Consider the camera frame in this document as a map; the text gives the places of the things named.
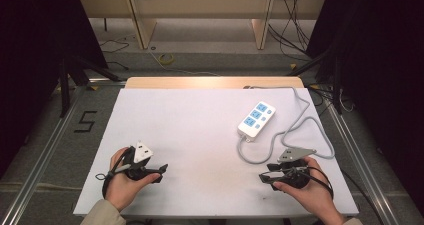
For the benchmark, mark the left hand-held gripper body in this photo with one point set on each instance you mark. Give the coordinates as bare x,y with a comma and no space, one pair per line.
142,152

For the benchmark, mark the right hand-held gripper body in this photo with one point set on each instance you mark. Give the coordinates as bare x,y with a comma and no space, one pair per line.
295,154

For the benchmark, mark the person's left hand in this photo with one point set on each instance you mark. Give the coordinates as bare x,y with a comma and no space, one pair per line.
121,188

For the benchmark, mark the person's right hand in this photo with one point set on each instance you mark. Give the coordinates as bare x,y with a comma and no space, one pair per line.
316,195

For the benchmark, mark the white table cover sheet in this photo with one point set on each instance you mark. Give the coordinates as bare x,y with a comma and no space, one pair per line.
186,135

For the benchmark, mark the white power strip blue sockets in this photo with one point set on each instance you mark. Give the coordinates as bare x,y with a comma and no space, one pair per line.
256,121

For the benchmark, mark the black metal stand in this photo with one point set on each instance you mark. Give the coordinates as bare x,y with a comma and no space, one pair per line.
337,85
65,85

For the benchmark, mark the yellow tape roll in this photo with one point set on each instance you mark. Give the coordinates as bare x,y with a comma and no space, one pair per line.
166,59

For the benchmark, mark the black curtain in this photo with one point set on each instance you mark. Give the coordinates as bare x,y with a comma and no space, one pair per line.
30,68
386,85

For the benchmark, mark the light wooden shelf unit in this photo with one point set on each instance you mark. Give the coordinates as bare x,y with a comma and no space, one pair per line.
200,5

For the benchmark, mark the aluminium floor rail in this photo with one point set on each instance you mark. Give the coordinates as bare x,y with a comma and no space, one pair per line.
36,171
363,171

